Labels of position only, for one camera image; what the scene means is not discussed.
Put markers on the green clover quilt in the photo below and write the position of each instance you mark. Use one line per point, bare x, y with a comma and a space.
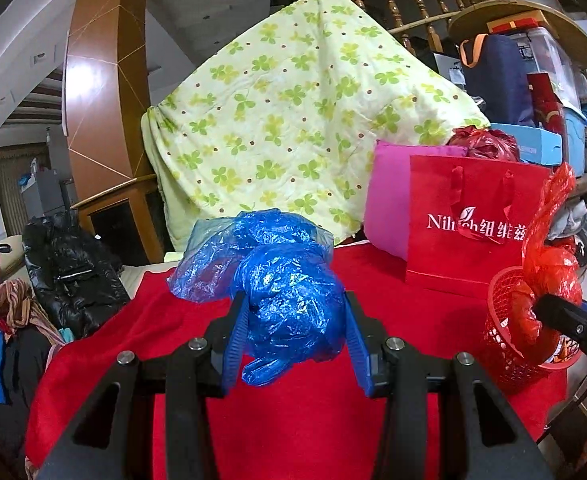
287, 115

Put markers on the clear plastic storage box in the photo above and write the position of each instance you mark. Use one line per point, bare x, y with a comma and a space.
543, 54

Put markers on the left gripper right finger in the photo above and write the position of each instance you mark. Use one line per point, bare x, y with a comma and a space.
365, 337

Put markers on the black puffer jacket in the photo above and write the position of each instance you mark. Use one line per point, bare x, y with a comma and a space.
75, 277

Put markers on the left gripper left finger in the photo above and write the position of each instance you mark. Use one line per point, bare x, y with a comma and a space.
227, 338

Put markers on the dark red plastic bag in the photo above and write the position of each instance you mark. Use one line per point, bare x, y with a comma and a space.
486, 143

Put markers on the red plastic mesh basket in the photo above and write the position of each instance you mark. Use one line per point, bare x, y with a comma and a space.
505, 356

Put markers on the red paper gift bag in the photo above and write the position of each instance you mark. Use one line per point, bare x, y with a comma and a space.
468, 219

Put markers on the striped brown scarf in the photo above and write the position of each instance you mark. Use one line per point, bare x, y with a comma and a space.
19, 309

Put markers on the blue plastic bag ball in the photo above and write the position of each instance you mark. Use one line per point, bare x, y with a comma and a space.
281, 261

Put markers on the navy blue tote bag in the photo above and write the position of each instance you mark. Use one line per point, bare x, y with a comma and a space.
495, 71

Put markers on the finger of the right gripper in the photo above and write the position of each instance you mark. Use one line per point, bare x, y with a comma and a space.
563, 317

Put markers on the wooden cabinet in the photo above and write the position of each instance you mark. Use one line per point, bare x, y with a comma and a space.
129, 220

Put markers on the woven bamboo tray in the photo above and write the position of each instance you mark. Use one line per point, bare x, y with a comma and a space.
507, 16

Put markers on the light blue shoe box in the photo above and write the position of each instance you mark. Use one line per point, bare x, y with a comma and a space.
536, 145

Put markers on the red liquor box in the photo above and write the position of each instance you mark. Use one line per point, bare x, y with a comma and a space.
547, 108

